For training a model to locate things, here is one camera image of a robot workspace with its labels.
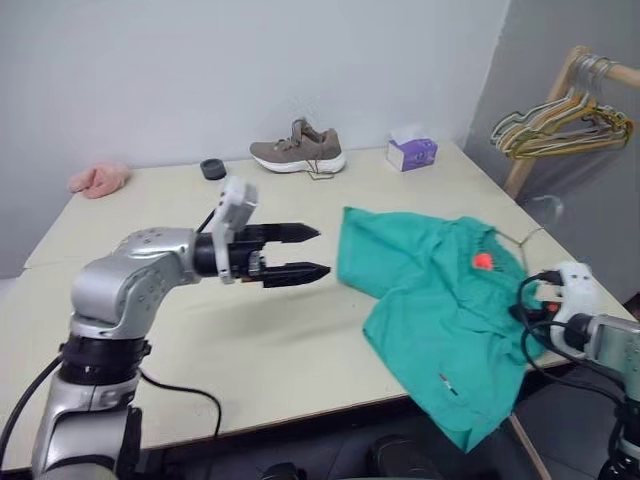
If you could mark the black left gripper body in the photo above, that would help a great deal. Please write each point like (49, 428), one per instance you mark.
(246, 255)

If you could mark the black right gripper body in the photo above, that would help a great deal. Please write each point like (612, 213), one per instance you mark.
(549, 306)

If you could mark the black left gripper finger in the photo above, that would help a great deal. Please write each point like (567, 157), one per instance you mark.
(297, 273)
(292, 233)

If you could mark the green t-shirt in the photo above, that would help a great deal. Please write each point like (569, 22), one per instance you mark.
(425, 300)

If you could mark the brown sneaker with white sole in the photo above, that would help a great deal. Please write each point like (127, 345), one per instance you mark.
(295, 150)

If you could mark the black round cap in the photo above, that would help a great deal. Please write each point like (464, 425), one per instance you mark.
(213, 169)

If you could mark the hangers on wooden rack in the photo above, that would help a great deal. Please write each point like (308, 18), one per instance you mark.
(520, 175)

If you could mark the wooden table leg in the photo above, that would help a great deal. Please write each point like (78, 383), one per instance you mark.
(530, 450)

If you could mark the purple tissue box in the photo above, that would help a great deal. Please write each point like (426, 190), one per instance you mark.
(417, 152)

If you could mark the pink fluffy slippers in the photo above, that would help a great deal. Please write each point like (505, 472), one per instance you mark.
(100, 181)

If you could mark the large dark rounded shape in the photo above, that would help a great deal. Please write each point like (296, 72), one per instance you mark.
(397, 457)

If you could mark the small dark rounded shape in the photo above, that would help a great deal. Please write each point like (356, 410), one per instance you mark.
(283, 472)

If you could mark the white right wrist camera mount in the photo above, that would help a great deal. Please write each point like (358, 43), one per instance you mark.
(575, 292)

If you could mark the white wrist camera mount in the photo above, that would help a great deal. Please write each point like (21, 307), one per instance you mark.
(575, 292)
(237, 197)

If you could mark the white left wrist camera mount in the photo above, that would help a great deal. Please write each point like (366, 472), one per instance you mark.
(237, 197)

